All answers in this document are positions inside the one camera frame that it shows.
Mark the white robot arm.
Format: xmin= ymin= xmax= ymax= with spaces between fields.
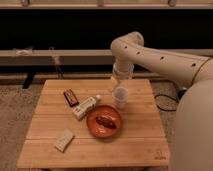
xmin=110 ymin=32 xmax=213 ymax=171

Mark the orange plate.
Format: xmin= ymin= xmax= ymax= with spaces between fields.
xmin=86 ymin=105 xmax=122 ymax=138

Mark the wooden shelf rail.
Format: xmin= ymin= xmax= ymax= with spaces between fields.
xmin=0 ymin=48 xmax=213 ymax=67

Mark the brown and black eraser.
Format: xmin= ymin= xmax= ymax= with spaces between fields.
xmin=63 ymin=89 xmax=79 ymax=107

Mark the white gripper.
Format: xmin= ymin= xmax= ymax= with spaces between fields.
xmin=112 ymin=65 xmax=134 ymax=80

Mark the clear plastic cup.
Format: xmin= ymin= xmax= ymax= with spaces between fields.
xmin=112 ymin=86 xmax=128 ymax=109

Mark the brown sausage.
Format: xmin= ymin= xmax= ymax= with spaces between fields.
xmin=95 ymin=116 xmax=116 ymax=129

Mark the wooden table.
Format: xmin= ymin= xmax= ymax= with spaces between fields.
xmin=17 ymin=79 xmax=169 ymax=170

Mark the black cable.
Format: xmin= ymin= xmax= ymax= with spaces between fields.
xmin=153 ymin=93 xmax=180 ymax=113

